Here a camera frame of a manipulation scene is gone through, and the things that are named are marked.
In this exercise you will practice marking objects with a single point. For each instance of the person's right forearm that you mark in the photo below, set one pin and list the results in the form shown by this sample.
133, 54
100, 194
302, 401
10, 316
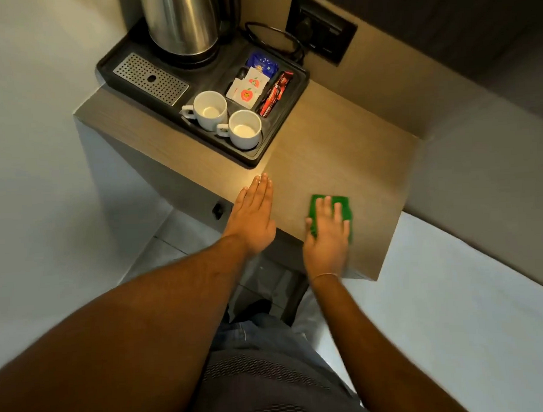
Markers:
372, 352

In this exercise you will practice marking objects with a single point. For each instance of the white ceramic cup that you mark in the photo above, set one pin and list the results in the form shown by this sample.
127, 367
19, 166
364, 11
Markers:
209, 108
245, 129

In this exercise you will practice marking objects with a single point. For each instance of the wooden bedside table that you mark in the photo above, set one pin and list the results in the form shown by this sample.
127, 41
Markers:
341, 151

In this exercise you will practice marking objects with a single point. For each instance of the person's right thumb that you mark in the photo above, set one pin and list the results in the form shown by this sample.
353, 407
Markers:
309, 229

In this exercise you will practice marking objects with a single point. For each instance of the dark knit shirt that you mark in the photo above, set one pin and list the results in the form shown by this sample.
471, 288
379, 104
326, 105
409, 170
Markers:
261, 388

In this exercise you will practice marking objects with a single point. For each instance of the perforated metal drip grate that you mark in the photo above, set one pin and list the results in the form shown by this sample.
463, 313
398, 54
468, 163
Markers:
151, 78

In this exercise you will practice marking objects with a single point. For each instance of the person's left hand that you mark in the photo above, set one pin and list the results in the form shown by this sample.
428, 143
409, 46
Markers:
252, 218

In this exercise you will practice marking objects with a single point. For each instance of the green scrub pad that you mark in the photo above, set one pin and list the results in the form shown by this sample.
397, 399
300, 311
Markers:
343, 201

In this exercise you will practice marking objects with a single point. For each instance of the white tea bag packet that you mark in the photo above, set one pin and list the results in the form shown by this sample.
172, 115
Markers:
256, 79
244, 94

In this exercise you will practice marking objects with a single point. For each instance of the person's left little finger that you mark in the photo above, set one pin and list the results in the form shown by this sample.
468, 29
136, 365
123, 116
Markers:
239, 201

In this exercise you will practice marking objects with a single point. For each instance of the black wall socket panel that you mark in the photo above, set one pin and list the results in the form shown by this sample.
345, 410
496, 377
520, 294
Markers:
331, 32

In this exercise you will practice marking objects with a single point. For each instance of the blue packet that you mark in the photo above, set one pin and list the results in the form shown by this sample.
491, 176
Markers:
262, 63

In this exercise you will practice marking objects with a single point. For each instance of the person's left forearm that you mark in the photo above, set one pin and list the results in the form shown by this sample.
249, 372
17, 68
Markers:
124, 336

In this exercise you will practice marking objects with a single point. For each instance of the red black sachet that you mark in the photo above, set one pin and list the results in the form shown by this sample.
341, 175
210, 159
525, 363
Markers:
269, 99
283, 82

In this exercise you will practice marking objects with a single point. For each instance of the person's right little finger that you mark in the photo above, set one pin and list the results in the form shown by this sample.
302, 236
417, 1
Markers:
346, 231

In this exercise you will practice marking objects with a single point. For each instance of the white bed sheet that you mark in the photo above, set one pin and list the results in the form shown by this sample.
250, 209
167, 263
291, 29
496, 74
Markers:
460, 303

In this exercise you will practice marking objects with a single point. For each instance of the grey padded headboard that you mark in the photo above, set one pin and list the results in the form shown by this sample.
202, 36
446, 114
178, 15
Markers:
485, 167

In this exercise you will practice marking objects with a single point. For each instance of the person's right middle finger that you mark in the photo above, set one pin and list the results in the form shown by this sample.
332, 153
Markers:
329, 212

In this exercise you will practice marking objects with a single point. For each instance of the person's right hand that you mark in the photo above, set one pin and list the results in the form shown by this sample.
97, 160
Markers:
327, 250

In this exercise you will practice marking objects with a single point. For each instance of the person's left middle finger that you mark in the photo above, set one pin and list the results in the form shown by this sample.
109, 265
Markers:
261, 194

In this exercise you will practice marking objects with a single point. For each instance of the black power plug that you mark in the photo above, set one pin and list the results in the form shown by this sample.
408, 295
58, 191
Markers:
306, 27

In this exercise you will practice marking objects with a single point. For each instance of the steel electric kettle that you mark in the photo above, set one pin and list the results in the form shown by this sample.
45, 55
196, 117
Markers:
180, 23

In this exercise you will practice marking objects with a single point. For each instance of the black plastic tray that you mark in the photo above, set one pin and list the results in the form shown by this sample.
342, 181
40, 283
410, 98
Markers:
212, 78

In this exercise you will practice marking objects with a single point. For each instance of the black drawer knob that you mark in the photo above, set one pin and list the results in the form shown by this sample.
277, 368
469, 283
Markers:
218, 211

